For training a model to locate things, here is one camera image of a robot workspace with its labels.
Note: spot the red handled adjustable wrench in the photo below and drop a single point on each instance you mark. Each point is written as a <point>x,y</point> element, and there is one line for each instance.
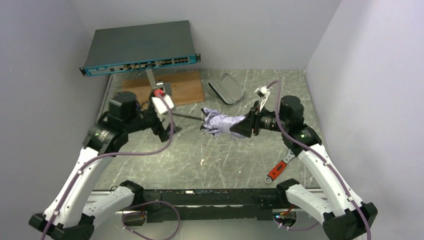
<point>278,168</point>

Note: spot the wooden base board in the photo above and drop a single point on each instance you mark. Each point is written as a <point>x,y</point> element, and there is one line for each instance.
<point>186,87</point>

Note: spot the aluminium rail frame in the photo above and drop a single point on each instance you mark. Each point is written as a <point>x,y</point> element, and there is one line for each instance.
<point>76,220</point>

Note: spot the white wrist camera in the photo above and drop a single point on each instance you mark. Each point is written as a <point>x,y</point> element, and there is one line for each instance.
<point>262,92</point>
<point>161,101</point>

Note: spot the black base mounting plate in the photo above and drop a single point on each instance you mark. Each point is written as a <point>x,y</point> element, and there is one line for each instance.
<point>262,204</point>

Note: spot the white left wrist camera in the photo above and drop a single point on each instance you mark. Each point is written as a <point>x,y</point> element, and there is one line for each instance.
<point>161,101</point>

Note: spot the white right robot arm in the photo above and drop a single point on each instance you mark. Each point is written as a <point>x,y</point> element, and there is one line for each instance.
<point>318,172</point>

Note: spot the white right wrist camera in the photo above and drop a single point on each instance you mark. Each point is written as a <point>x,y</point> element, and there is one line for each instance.
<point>262,92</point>

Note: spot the lilac folding umbrella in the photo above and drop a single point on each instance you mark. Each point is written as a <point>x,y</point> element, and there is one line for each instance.
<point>216,123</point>

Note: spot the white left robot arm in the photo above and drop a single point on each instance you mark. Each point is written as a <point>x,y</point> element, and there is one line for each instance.
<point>101,145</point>

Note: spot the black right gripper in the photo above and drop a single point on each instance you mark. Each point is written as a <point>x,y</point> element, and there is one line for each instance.
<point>255,121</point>

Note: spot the metal stand bracket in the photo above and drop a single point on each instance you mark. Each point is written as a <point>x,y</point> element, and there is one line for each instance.
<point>158,84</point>

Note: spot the grey network switch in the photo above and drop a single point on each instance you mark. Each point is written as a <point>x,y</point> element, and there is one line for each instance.
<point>140,47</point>

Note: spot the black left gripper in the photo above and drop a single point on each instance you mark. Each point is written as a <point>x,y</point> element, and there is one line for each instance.
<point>162,122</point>

